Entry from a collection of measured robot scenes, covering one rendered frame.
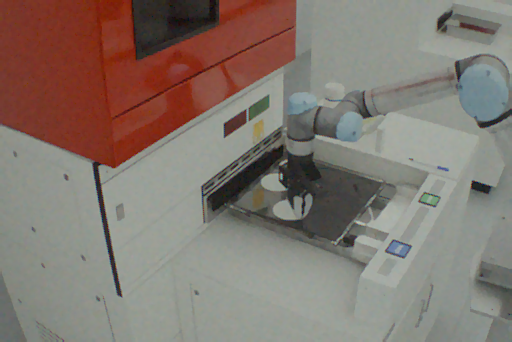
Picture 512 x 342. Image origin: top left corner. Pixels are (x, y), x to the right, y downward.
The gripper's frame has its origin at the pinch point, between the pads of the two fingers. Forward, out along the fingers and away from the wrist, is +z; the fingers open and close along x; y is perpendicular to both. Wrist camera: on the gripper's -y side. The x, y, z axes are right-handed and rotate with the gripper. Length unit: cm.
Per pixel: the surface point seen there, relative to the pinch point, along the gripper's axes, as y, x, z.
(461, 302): 9, -101, 91
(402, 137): 17, -50, -5
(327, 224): -5.0, -5.4, 1.4
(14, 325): 93, 94, 91
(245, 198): 17.4, 8.7, 1.4
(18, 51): 23, 66, -54
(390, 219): -10.0, -24.7, 3.3
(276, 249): 0.7, 7.4, 9.3
